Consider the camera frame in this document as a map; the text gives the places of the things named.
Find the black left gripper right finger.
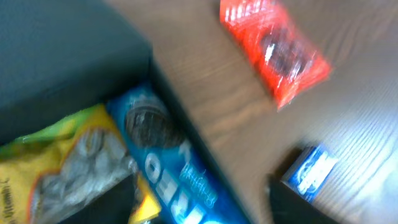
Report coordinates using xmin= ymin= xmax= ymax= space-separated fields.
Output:
xmin=268 ymin=177 xmax=338 ymax=224

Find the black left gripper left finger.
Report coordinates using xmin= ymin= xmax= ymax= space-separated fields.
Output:
xmin=60 ymin=174 xmax=143 ymax=224

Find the blue Oreo cookie pack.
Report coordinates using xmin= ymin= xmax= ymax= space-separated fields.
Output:
xmin=106 ymin=85 xmax=248 ymax=224

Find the yellow Hacks candy bag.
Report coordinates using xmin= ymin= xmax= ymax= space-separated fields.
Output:
xmin=1 ymin=104 xmax=161 ymax=223

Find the green Haribo gummy bag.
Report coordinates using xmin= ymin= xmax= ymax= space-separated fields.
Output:
xmin=1 ymin=104 xmax=102 ymax=159

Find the blue Eclipse mint box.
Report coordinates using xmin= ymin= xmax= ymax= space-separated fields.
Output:
xmin=282 ymin=145 xmax=338 ymax=203

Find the red Hacks candy bag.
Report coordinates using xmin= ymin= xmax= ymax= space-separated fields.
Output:
xmin=220 ymin=0 xmax=331 ymax=108

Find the dark green open box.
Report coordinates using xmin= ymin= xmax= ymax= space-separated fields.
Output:
xmin=1 ymin=0 xmax=252 ymax=223

